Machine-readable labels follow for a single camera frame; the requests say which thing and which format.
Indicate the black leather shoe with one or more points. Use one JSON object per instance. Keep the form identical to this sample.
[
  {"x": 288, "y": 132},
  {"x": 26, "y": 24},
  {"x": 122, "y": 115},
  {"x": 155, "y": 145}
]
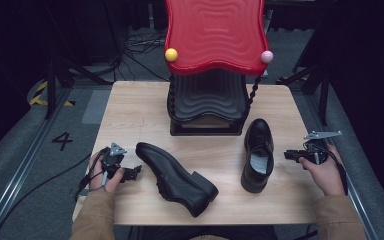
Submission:
[
  {"x": 258, "y": 156},
  {"x": 176, "y": 180}
]

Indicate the yellow and black floor tape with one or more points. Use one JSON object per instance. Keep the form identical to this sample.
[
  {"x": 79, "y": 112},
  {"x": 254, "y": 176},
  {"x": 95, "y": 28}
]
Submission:
[{"x": 38, "y": 95}]

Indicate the person's left hand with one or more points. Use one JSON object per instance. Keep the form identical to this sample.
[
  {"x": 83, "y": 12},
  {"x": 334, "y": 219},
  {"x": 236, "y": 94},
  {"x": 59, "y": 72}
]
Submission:
[{"x": 96, "y": 176}]

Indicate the red and black shoe rack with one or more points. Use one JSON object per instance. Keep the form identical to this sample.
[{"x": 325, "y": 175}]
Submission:
[{"x": 213, "y": 50}]

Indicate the grey floor rail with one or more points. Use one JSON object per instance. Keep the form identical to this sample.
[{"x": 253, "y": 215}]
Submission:
[
  {"x": 20, "y": 166},
  {"x": 363, "y": 213}
]

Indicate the person's right hand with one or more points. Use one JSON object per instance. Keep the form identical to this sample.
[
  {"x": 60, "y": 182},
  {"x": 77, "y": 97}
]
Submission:
[{"x": 326, "y": 175}]

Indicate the black metal stand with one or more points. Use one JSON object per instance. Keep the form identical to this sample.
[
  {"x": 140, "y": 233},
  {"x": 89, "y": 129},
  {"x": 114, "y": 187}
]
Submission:
[
  {"x": 50, "y": 90},
  {"x": 323, "y": 93}
]

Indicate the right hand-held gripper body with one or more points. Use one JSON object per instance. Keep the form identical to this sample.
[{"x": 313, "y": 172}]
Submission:
[{"x": 316, "y": 151}]

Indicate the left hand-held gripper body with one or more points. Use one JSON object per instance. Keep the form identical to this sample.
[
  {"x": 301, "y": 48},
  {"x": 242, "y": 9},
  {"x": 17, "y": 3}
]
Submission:
[{"x": 112, "y": 160}]

